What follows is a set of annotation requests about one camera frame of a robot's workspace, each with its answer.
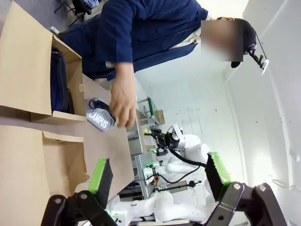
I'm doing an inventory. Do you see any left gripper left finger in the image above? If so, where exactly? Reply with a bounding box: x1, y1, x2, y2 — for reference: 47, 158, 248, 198
41, 158, 114, 226

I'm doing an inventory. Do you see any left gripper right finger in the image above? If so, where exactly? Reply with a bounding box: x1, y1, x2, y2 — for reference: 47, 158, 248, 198
202, 152, 290, 226

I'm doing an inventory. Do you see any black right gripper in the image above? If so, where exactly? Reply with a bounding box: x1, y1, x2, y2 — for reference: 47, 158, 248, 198
143, 128, 181, 157

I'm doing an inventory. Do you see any grey CAMPUS pencil case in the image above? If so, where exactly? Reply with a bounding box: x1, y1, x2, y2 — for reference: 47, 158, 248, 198
85, 97, 117, 133

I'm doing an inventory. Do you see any large brown cardboard box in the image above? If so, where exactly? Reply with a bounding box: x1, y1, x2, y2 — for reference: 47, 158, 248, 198
0, 124, 91, 212

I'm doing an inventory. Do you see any navy blue pencil case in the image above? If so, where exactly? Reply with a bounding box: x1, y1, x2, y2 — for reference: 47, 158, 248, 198
50, 46, 71, 113

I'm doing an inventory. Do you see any small brown cardboard box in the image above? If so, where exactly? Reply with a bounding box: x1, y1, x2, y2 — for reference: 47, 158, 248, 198
0, 0, 87, 124

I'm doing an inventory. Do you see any person's right forearm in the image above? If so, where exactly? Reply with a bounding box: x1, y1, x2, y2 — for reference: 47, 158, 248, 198
101, 28, 136, 91

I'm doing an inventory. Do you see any small cardboard box on shelf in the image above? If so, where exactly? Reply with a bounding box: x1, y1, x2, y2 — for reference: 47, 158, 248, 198
152, 109, 166, 125

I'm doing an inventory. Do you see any person's right hand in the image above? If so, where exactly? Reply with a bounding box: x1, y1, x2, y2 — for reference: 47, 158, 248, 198
109, 84, 137, 129

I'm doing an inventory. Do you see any grey metal cabinet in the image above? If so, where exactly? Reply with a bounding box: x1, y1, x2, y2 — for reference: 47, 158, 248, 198
127, 122, 146, 156

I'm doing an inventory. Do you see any person in navy coat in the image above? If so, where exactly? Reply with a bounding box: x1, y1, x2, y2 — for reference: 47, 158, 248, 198
57, 0, 258, 82

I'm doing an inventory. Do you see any black office chair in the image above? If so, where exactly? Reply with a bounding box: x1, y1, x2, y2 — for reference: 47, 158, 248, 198
54, 0, 93, 26

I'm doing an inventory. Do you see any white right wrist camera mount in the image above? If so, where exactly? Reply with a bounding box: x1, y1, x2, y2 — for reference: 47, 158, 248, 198
168, 124, 184, 142

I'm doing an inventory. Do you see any aluminium frame rack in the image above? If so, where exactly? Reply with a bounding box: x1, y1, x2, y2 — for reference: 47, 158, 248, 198
117, 153, 165, 203

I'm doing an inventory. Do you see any black head-mounted camera rig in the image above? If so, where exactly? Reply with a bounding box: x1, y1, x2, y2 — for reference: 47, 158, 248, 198
244, 43, 270, 76

